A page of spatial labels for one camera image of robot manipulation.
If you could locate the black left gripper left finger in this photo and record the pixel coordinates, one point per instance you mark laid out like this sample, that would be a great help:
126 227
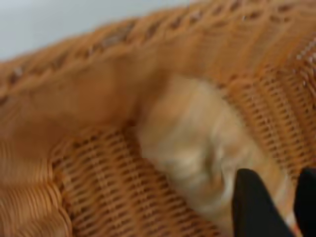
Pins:
254 209

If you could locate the orange woven wicker basket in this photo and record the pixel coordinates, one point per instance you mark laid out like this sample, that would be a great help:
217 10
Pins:
98 98

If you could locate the striped orange bread roll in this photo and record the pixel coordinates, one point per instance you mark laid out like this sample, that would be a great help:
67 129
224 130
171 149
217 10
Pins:
192 138

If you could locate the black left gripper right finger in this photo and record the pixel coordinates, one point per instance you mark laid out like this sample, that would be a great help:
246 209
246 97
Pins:
307 205

